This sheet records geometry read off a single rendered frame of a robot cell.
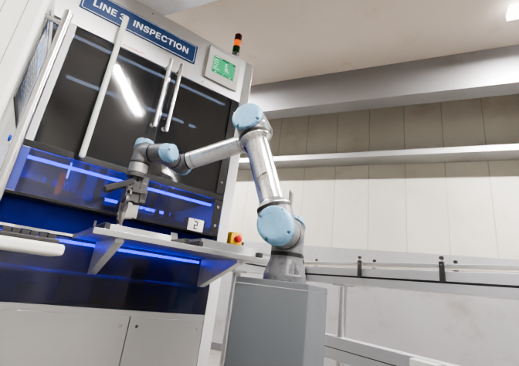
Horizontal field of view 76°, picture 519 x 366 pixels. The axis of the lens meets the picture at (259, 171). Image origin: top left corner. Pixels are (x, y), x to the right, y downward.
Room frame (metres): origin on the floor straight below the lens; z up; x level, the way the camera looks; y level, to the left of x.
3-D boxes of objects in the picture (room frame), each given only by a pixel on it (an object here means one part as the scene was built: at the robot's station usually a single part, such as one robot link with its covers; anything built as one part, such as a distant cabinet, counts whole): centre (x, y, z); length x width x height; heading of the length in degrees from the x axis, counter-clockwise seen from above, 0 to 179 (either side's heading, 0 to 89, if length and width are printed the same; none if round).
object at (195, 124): (1.66, 0.36, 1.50); 0.43 x 0.01 x 0.59; 124
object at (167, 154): (1.29, 0.40, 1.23); 0.11 x 0.11 x 0.08; 69
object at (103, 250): (1.32, 0.54, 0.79); 0.34 x 0.03 x 0.13; 34
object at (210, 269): (1.60, 0.13, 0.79); 0.34 x 0.03 x 0.13; 34
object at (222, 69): (1.68, 0.29, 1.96); 0.21 x 0.01 x 0.21; 124
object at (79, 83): (1.41, 0.74, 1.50); 0.47 x 0.01 x 0.59; 124
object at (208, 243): (1.53, 0.17, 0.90); 0.34 x 0.26 x 0.04; 33
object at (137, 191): (1.31, 0.49, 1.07); 0.09 x 0.08 x 0.12; 123
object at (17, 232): (1.04, 0.67, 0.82); 0.40 x 0.14 x 0.02; 32
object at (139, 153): (1.31, 0.49, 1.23); 0.09 x 0.08 x 0.11; 69
